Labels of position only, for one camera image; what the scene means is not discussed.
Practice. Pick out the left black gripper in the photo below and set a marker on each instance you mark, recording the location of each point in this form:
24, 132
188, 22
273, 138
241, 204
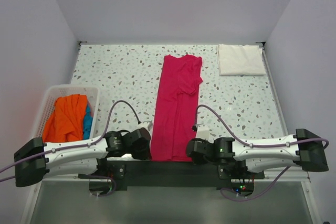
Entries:
145, 155

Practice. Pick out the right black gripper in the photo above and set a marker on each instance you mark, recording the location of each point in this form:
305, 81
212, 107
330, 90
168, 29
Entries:
199, 161

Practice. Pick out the pink t shirt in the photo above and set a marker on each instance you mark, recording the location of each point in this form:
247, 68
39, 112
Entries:
175, 108

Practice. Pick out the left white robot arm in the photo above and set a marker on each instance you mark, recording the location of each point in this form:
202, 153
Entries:
37, 160

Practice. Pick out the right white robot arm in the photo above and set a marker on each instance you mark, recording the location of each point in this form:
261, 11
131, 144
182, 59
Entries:
235, 157

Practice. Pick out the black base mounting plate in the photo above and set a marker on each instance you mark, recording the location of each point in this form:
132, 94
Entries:
120, 175

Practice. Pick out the blue t shirt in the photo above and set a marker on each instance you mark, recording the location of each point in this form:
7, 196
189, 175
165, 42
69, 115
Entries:
87, 123

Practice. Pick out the orange t shirt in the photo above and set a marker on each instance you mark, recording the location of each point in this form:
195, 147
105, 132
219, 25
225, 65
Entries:
66, 121

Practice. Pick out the folded white t shirt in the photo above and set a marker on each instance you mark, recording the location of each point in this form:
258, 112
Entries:
240, 60

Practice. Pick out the white plastic basket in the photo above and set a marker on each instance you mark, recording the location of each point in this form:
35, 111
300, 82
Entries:
63, 90

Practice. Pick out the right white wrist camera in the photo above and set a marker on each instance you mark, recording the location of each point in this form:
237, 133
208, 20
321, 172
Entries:
202, 131

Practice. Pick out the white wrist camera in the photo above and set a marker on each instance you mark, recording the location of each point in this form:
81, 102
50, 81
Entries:
148, 125
202, 131

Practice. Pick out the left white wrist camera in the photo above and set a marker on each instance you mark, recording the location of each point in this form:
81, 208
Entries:
148, 125

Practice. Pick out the aluminium rail frame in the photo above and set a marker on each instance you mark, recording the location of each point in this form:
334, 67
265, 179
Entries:
128, 78

